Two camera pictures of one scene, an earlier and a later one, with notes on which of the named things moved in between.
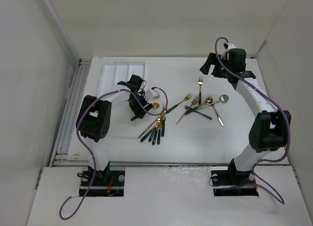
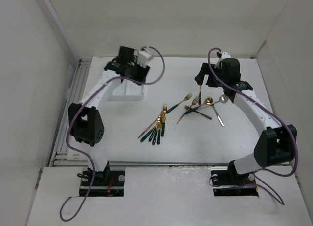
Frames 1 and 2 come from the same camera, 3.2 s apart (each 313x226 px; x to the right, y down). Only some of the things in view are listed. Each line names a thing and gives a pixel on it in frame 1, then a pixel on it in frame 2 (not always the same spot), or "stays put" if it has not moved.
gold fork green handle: [163, 116] stays put
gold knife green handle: [154, 138] stays put
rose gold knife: [148, 128] stays put
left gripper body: [145, 103] → [137, 71]
